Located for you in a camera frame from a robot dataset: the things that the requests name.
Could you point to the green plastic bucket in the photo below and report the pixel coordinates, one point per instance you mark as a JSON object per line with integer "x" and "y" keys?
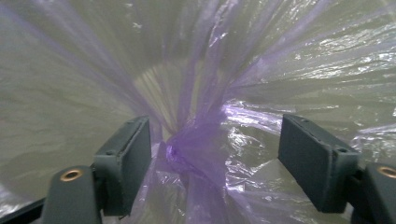
{"x": 46, "y": 118}

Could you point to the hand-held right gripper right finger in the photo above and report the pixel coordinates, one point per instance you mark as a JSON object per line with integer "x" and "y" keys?
{"x": 314, "y": 165}

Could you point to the purple plastic bag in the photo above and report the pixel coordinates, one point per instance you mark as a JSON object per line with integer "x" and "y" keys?
{"x": 199, "y": 140}

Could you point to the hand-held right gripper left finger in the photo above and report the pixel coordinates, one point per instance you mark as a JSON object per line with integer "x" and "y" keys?
{"x": 124, "y": 168}

